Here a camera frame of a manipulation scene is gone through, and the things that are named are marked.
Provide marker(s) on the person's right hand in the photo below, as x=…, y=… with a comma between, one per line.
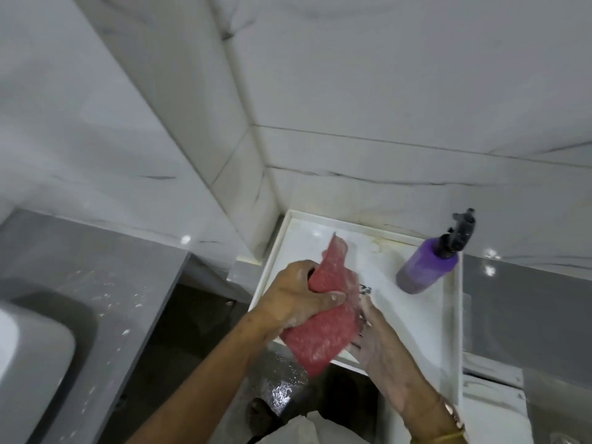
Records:
x=391, y=360

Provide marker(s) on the person's right forearm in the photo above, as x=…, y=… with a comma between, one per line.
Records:
x=428, y=420

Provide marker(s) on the person's left hand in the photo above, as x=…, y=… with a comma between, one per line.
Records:
x=284, y=295

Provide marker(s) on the white rimmed stone ledge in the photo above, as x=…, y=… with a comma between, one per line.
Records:
x=416, y=319

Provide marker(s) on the person's white garment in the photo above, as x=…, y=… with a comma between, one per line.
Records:
x=333, y=430

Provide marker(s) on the purple spray bottle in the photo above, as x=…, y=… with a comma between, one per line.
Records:
x=423, y=265

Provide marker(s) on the person's right fingers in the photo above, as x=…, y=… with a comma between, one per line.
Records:
x=366, y=314

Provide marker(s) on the person's left forearm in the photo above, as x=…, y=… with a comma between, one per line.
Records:
x=208, y=388

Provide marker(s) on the white wash basin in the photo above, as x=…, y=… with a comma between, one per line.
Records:
x=32, y=356

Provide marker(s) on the red cleaning cloth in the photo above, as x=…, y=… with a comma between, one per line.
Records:
x=319, y=346

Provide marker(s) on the person's left thumb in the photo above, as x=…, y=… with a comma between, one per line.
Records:
x=330, y=301

